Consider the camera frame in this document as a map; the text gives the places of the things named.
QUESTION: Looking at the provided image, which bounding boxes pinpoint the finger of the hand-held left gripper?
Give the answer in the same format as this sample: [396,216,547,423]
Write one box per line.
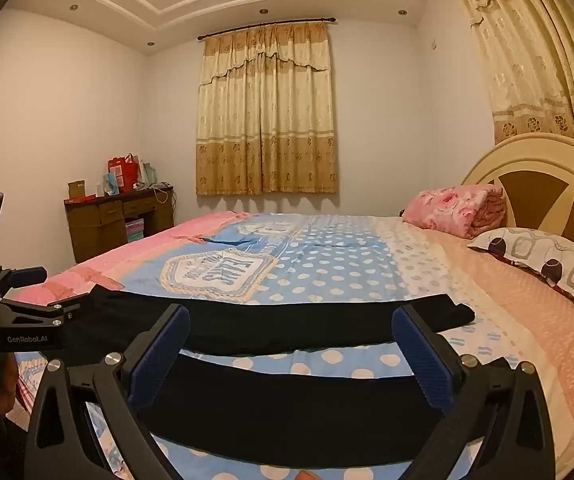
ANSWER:
[0,286,95,330]
[0,265,48,297]

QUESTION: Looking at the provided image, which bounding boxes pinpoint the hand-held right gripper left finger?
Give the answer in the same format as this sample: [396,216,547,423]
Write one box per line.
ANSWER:
[24,304,191,480]

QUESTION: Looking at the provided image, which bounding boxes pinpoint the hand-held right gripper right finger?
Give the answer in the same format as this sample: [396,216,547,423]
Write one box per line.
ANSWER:
[392,304,556,480]

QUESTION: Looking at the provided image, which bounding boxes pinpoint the black garment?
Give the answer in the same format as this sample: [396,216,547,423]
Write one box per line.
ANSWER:
[62,285,476,461]

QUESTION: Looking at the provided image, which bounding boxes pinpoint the dark wooden desk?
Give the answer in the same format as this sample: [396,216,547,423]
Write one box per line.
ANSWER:
[64,186,175,264]

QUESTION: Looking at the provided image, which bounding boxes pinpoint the peach bed sheet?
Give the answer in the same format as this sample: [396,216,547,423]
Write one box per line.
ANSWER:
[377,215,574,480]

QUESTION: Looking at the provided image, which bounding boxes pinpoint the blue polka dot blanket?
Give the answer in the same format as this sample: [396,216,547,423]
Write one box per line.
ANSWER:
[14,210,522,480]

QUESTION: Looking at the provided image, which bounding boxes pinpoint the red gift bag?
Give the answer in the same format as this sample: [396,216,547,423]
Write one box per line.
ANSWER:
[108,154,140,193]

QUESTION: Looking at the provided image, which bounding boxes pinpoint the white patterned pillow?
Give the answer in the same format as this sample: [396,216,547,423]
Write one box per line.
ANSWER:
[467,227,574,321]

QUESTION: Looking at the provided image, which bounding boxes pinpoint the pink floral folded blanket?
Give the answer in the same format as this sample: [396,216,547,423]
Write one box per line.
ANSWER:
[401,184,506,240]

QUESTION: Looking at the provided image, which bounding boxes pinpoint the cream wooden headboard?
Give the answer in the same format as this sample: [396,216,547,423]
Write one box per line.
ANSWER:
[461,132,574,256]

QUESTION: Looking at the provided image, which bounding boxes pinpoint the beige window curtain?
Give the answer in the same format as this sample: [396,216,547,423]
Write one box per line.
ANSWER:
[196,22,340,197]

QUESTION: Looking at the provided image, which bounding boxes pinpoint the beige floral curtain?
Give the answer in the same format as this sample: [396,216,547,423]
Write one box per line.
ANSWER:
[447,0,574,156]

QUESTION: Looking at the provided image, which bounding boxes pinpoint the dark curtain rod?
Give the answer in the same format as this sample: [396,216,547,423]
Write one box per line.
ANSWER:
[198,16,338,41]

